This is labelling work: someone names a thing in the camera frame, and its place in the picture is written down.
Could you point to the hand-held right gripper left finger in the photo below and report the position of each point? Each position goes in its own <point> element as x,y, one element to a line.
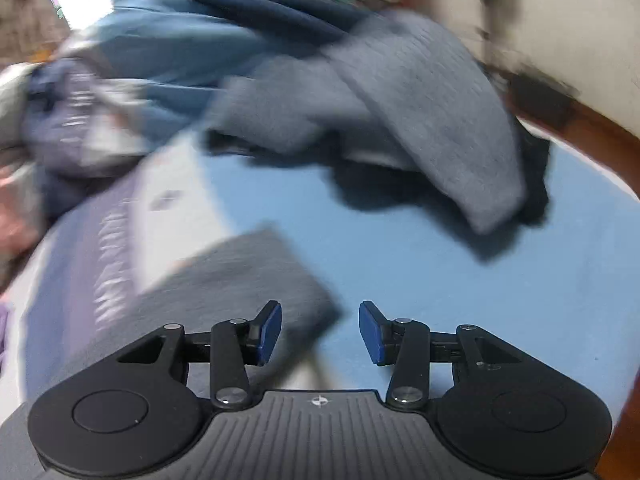
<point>269,332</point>

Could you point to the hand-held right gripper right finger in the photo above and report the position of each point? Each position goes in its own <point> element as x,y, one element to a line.
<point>371,332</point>

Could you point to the thin grey shirt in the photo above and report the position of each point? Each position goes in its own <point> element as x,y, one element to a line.
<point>240,280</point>

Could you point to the thick grey knit sweater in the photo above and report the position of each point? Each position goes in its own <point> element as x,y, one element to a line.
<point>425,110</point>

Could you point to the striped printed bed sheet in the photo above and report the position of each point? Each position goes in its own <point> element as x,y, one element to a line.
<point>400,270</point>

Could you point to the black box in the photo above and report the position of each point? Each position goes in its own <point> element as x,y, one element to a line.
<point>542,100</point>

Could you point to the striped printed duvet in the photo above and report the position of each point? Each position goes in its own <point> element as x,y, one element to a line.
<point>150,60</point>

